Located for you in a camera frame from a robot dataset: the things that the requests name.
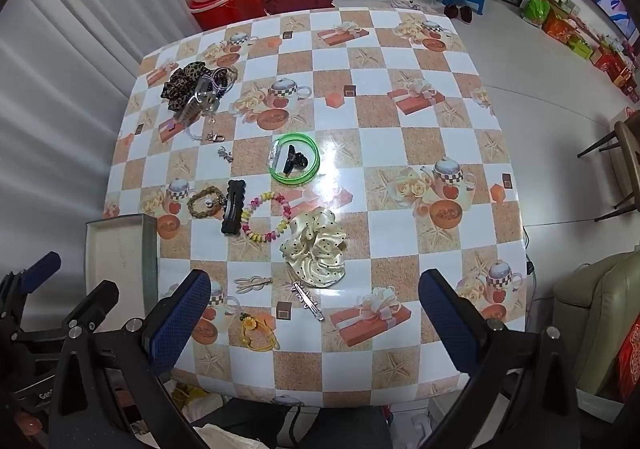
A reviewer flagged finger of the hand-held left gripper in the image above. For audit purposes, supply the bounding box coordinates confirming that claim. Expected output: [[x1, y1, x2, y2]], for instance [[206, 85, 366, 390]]
[[0, 251, 62, 330], [62, 280, 121, 332]]

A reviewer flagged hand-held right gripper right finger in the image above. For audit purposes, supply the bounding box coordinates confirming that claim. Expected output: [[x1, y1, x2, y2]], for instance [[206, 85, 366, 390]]
[[418, 269, 583, 449]]

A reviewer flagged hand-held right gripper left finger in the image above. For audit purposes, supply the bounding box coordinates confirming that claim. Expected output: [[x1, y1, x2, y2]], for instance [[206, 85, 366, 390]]
[[47, 269, 213, 449]]

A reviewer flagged grey shallow box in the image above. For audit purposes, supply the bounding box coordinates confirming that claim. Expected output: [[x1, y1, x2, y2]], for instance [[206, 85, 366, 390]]
[[84, 214, 160, 330]]

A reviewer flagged pink yellow coil bracelet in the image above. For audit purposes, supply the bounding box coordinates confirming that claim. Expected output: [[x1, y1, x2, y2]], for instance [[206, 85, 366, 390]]
[[240, 191, 292, 244]]

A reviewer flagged tan braided hair tie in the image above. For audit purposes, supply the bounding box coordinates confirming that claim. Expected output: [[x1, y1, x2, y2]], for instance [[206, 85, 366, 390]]
[[187, 187, 226, 220]]

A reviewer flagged cream polka dot scrunchie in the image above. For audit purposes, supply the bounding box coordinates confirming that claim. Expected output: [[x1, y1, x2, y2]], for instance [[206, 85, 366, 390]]
[[278, 209, 348, 287]]

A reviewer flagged small black claw clip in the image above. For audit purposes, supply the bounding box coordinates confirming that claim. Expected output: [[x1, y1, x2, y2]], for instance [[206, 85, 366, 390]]
[[281, 145, 308, 176]]

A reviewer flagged green translucent bangle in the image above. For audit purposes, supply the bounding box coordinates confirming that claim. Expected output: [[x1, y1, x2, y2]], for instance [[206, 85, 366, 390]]
[[270, 133, 322, 186]]

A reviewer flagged beige bunny hair clip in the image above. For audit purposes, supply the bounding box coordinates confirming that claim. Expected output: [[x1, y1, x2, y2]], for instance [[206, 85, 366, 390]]
[[234, 275, 273, 295]]

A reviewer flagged long black hair clip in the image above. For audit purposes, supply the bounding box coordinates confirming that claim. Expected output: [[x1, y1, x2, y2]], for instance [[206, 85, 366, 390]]
[[221, 179, 247, 236]]

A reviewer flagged silver zigzag hair clip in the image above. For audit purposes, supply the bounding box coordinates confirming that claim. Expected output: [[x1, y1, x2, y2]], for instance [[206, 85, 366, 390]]
[[291, 280, 326, 322]]

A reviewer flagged beige sofa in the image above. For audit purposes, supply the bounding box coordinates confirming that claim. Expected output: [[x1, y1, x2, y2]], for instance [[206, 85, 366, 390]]
[[552, 244, 640, 402]]

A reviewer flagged red cushion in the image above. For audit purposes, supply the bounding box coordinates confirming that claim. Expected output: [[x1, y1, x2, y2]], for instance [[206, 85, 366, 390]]
[[614, 314, 640, 402]]

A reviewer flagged white curtain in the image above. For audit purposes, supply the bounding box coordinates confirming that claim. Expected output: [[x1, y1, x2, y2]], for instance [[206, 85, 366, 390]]
[[0, 0, 211, 280]]

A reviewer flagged checkered printed tablecloth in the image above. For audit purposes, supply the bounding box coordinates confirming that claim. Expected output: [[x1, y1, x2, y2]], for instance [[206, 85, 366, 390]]
[[102, 6, 533, 407]]

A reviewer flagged leopard print scrunchie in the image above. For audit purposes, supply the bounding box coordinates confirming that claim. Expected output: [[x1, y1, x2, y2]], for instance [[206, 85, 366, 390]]
[[160, 61, 211, 112]]

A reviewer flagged wooden chair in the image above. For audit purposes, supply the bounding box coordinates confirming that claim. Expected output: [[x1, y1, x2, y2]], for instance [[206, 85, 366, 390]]
[[577, 109, 640, 222]]

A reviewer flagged red plastic bucket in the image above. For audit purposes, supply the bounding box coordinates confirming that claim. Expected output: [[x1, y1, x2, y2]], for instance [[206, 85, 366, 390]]
[[187, 0, 251, 32]]

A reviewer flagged row of colourful gift boxes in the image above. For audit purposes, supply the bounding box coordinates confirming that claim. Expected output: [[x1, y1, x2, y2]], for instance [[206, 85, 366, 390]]
[[520, 0, 640, 102]]

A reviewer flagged yellow flower hair tie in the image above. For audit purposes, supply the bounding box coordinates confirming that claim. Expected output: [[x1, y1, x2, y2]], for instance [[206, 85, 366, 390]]
[[236, 311, 280, 351]]

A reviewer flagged purple beaded hair tie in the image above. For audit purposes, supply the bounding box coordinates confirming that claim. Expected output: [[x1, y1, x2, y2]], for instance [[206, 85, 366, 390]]
[[210, 68, 240, 94]]

